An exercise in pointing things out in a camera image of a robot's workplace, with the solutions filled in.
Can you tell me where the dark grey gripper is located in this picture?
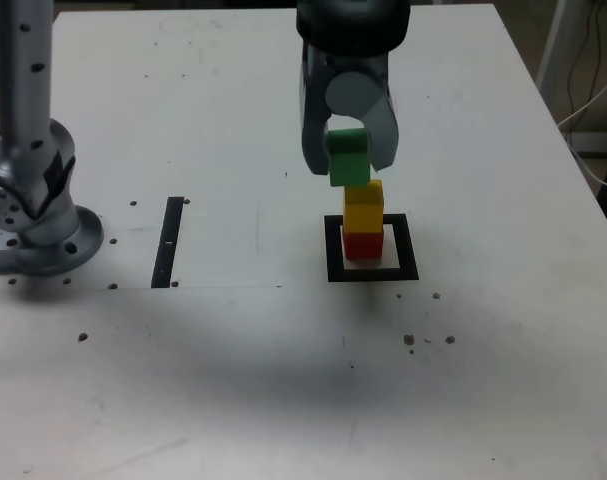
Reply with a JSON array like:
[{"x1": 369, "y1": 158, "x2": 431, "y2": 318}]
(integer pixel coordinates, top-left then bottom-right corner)
[{"x1": 298, "y1": 43, "x2": 402, "y2": 177}]

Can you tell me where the green cube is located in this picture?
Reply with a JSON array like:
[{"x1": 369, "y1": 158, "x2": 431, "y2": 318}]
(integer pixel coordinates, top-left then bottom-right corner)
[{"x1": 325, "y1": 127, "x2": 372, "y2": 188}]

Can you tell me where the yellow cube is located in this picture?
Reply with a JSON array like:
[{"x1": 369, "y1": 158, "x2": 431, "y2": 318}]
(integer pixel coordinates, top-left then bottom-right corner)
[{"x1": 342, "y1": 179, "x2": 385, "y2": 235}]

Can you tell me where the red cube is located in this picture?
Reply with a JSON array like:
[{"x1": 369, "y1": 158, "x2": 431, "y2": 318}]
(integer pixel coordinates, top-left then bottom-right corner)
[{"x1": 342, "y1": 229, "x2": 385, "y2": 261}]

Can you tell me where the black tape square outline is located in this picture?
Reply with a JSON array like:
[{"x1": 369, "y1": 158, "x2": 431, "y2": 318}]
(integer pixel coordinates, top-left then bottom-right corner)
[{"x1": 324, "y1": 213, "x2": 420, "y2": 284}]

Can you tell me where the black tape strip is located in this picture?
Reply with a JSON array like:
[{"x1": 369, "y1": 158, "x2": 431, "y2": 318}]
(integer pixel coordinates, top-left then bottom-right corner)
[{"x1": 150, "y1": 196, "x2": 185, "y2": 290}]

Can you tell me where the white cable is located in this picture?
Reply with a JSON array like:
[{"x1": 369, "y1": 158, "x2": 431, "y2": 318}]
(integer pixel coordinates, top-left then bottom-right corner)
[{"x1": 556, "y1": 67, "x2": 607, "y2": 190}]

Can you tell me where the white post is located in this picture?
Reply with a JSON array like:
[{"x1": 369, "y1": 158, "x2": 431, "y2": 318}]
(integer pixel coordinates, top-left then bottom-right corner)
[{"x1": 535, "y1": 0, "x2": 582, "y2": 96}]

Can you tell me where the thin black hanging cable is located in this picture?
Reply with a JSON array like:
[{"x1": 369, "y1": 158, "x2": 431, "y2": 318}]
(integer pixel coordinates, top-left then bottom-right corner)
[{"x1": 570, "y1": 0, "x2": 607, "y2": 117}]

